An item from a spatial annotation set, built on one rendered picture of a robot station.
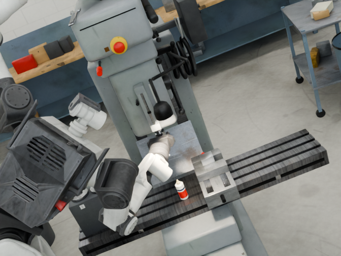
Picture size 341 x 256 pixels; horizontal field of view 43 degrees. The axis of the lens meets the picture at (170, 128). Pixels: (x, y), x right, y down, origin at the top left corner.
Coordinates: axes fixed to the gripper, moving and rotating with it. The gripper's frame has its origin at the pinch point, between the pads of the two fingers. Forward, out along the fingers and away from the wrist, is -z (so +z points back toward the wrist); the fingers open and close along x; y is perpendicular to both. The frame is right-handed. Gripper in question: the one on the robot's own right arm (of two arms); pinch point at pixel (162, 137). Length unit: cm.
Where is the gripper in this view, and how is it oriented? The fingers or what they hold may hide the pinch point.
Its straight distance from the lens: 198.5
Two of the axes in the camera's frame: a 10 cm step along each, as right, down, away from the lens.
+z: -0.8, 5.0, -8.6
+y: 3.3, 8.3, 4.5
